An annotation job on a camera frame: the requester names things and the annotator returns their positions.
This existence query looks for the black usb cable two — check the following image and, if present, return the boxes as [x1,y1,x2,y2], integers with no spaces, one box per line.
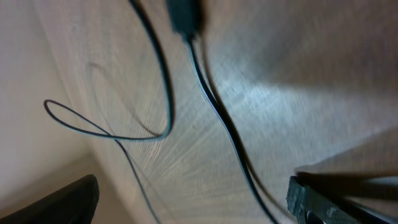
[43,0,175,224]

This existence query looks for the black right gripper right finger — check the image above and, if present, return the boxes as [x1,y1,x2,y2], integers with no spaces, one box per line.
[286,175,397,224]

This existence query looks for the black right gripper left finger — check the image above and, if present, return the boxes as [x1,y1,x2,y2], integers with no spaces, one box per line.
[1,174,100,224]

